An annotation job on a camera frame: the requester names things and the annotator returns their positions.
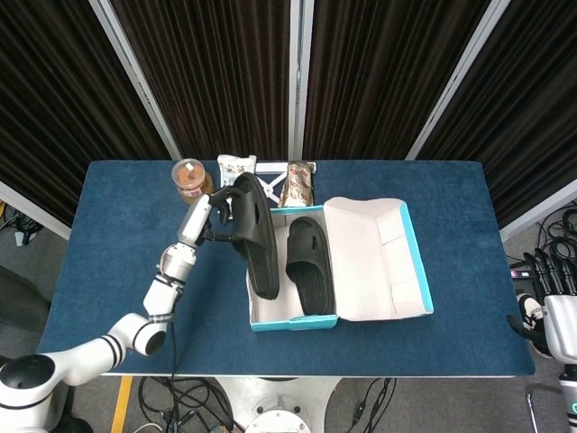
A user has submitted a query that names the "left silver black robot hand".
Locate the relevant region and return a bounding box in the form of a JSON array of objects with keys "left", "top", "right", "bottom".
[{"left": 178, "top": 184, "right": 247, "bottom": 248}]

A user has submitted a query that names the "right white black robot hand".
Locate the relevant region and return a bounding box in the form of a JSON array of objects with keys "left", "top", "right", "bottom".
[{"left": 507, "top": 250, "right": 577, "bottom": 362}]

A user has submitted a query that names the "black rubber slipper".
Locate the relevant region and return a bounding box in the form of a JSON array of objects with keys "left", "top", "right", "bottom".
[
  {"left": 285, "top": 216, "right": 337, "bottom": 316},
  {"left": 229, "top": 172, "right": 282, "bottom": 300}
]

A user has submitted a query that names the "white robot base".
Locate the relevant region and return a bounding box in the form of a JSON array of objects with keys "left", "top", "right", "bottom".
[{"left": 215, "top": 376, "right": 344, "bottom": 433}]

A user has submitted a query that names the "light blue shoe box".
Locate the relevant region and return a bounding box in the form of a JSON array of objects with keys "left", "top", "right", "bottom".
[{"left": 249, "top": 197, "right": 435, "bottom": 334}]

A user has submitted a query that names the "black white sneaker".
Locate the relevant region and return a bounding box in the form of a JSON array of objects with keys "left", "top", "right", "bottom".
[{"left": 517, "top": 291, "right": 554, "bottom": 360}]

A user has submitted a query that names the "clear snack jar red label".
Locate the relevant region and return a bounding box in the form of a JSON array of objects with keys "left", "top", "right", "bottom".
[{"left": 171, "top": 158, "right": 205, "bottom": 200}]

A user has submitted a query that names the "blue table mat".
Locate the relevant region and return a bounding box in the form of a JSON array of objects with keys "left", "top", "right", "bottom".
[{"left": 36, "top": 160, "right": 536, "bottom": 378}]

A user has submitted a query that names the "white blue snack packet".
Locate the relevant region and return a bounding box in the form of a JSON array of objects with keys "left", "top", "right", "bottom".
[{"left": 217, "top": 154, "right": 259, "bottom": 187}]

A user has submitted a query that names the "white plastic rack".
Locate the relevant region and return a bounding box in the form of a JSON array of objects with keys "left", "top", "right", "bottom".
[{"left": 255, "top": 162, "right": 317, "bottom": 205}]

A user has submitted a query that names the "brown gold snack packet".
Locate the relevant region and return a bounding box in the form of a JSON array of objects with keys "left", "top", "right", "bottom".
[{"left": 278, "top": 161, "right": 316, "bottom": 209}]

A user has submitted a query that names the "dark curtain partition panel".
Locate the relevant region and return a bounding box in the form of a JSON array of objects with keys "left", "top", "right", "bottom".
[
  {"left": 89, "top": 0, "right": 313, "bottom": 162},
  {"left": 0, "top": 0, "right": 182, "bottom": 239},
  {"left": 405, "top": 0, "right": 577, "bottom": 241},
  {"left": 291, "top": 0, "right": 511, "bottom": 162}
]

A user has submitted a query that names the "dark grey seat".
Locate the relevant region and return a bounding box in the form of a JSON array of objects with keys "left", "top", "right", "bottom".
[{"left": 0, "top": 264, "right": 51, "bottom": 360}]

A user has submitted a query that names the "black floor cable bundle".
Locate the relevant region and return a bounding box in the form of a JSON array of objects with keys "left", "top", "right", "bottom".
[
  {"left": 345, "top": 377, "right": 398, "bottom": 426},
  {"left": 0, "top": 201, "right": 44, "bottom": 248},
  {"left": 136, "top": 376, "right": 236, "bottom": 433},
  {"left": 534, "top": 201, "right": 577, "bottom": 257}
]

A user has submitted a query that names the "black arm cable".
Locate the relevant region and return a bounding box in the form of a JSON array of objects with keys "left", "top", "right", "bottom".
[{"left": 155, "top": 265, "right": 180, "bottom": 378}]

